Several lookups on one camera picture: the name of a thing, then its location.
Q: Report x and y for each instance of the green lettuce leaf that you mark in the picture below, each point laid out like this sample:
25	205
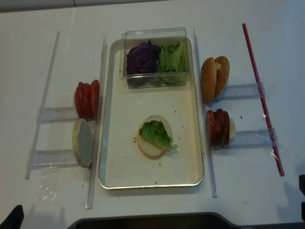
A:
158	134

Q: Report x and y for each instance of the green lettuce pile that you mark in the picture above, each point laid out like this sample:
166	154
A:
172	65

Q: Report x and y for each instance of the front red meat slice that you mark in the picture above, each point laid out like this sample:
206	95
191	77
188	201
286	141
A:
210	122

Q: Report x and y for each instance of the red meat slice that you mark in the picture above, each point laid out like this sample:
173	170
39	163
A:
220	115
210	122
226	135
217	128

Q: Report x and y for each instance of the right tomato slice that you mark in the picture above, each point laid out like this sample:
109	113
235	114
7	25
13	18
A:
94	90

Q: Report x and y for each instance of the tomato slice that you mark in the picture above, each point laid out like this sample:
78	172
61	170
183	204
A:
77	100
94	90
86	101

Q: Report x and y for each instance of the middle tomato slice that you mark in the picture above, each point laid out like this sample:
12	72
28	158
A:
86	101

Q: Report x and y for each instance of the left tomato slice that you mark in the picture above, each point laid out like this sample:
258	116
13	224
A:
77	100

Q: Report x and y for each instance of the white cheese slice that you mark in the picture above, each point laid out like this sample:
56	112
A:
232	131

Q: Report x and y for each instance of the clear holder meat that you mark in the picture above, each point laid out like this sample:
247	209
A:
263	138

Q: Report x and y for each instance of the cream metal tray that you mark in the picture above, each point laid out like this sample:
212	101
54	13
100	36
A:
122	163

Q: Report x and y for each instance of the bun bottom on tray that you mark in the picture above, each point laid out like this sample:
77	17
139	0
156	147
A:
148	149

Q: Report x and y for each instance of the purple cabbage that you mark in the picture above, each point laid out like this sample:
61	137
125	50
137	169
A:
143	58

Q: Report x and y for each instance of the clear plastic container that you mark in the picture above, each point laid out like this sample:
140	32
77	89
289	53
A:
160	37

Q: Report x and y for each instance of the front sesame bun top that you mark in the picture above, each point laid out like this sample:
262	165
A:
208	80

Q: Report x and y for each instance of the sesame bun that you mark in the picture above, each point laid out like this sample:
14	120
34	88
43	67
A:
222	74
208	80

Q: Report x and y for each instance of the upright bun slice left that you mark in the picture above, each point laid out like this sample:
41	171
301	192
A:
82	143

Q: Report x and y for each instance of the rear sesame bun top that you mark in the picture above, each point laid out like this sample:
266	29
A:
222	74

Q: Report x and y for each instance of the clear holder sesame buns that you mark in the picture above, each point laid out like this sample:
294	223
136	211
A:
243	91

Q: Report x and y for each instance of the dark base panel bottom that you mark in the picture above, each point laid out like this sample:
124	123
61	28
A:
172	221

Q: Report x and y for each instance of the clear holder left bun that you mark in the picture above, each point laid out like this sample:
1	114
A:
39	159

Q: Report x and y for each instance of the crumpled clear tape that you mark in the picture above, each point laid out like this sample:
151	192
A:
47	193

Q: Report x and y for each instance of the black object bottom left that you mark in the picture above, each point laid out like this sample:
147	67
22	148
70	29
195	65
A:
14	219

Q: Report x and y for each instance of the clear rail right of tray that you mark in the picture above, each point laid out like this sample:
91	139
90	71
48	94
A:
202	107

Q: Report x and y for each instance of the clear rail far left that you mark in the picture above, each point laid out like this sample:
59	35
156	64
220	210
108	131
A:
45	95

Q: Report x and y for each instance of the red plastic rail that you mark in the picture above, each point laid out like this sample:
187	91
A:
272	134

